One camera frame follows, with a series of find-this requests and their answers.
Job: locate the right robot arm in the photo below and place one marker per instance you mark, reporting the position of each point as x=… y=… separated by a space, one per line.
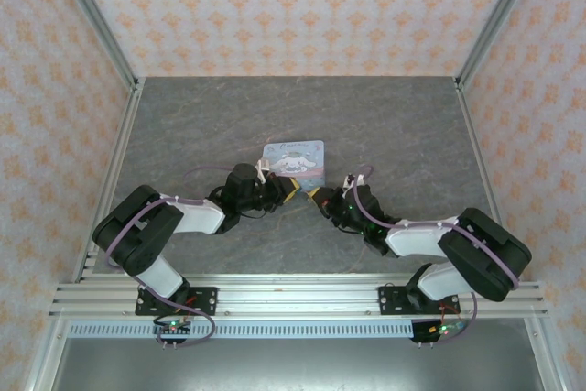
x=476 y=249

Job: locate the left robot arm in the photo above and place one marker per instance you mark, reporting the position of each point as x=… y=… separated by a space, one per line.
x=151 y=235

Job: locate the cartoon printed card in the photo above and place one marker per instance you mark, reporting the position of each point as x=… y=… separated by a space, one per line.
x=297 y=159

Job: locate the small circuit board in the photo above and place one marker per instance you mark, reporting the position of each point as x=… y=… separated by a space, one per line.
x=174 y=328
x=441 y=329

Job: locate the aluminium frame rail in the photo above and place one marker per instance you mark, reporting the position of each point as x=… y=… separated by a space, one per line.
x=297 y=295

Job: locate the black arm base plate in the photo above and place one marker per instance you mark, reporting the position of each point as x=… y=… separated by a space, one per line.
x=391 y=300
x=206 y=300

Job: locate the aluminium side rail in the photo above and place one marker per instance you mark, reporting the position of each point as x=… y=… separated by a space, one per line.
x=110 y=180
x=480 y=148

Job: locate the aluminium corner post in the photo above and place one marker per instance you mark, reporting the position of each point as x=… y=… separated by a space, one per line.
x=98 y=20
x=499 y=15

